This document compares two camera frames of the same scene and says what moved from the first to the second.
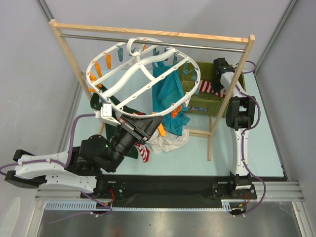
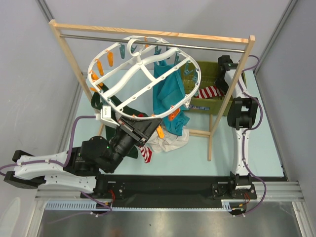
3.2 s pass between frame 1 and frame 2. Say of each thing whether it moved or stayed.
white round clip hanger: stayed
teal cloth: stayed
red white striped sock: moved
